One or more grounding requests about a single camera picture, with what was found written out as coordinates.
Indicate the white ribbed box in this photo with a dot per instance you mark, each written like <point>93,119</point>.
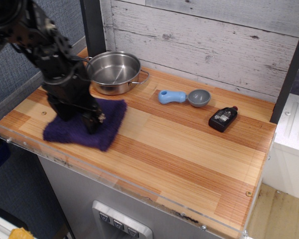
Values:
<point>282,168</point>

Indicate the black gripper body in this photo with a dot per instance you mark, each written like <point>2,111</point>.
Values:
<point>73,88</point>

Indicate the purple cloth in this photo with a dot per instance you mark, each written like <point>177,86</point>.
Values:
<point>74,130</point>

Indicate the grey metal cabinet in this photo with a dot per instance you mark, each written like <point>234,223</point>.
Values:
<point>177,194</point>

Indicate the stainless steel pot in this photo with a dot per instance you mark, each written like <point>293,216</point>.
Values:
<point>115,72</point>

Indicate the silver dispenser button panel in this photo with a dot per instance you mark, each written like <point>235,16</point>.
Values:
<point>120,221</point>

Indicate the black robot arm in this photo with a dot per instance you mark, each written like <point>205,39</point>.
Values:
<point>25,26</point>

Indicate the small black bottle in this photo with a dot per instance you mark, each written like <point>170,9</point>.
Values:
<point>223,118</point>

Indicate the yellow black object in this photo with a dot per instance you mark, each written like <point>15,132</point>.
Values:
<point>20,233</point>

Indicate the blue grey measuring scoop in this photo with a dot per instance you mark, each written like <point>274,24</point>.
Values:
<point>197,98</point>

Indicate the dark grey right post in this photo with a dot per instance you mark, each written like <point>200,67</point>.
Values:
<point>286,87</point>

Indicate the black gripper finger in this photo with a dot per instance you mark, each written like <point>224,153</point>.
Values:
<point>64,110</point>
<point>92,120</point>

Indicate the clear acrylic guard rail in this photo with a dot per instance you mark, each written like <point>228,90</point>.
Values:
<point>149,124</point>

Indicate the dark grey post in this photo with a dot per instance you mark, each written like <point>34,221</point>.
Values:
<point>93,27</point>
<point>286,87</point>

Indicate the dark grey left post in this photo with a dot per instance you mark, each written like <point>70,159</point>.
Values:
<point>93,27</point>

